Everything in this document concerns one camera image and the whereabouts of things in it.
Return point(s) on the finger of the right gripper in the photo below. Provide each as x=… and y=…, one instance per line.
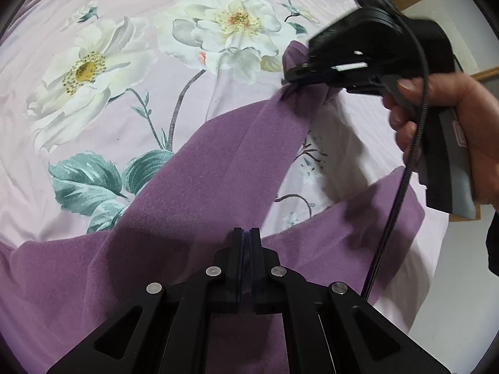
x=331, y=80
x=311, y=69

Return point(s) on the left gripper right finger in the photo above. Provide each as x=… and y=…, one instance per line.
x=268, y=292

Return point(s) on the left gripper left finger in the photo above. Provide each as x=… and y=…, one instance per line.
x=228, y=284

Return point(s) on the person's right hand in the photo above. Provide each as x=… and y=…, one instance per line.
x=477, y=111

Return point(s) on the pink floral duvet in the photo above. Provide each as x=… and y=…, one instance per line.
x=98, y=95

